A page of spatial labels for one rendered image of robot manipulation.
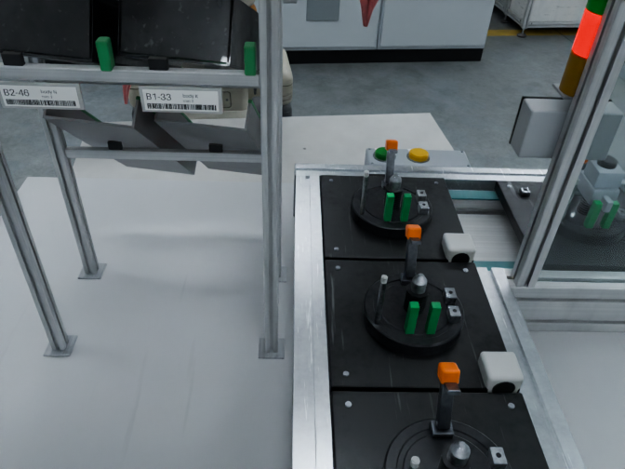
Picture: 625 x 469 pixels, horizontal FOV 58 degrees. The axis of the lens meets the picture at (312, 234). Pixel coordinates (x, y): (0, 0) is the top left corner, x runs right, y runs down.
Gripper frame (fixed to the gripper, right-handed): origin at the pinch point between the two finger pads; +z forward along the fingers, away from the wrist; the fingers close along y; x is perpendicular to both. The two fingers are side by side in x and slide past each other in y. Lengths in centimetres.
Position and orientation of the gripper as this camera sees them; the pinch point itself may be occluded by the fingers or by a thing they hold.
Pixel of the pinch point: (365, 20)
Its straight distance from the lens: 103.7
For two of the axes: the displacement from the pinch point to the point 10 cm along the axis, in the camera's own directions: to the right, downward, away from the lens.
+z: -0.3, 8.0, 6.0
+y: 10.0, 0.2, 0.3
